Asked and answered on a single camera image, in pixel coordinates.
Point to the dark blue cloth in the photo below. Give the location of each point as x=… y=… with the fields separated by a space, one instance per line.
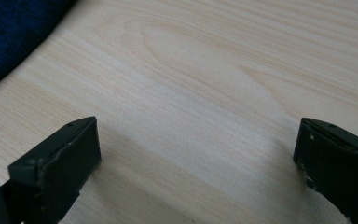
x=12 y=31

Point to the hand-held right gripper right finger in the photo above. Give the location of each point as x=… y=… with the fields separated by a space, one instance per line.
x=338 y=168

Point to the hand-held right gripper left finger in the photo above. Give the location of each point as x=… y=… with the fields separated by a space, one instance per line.
x=62 y=168

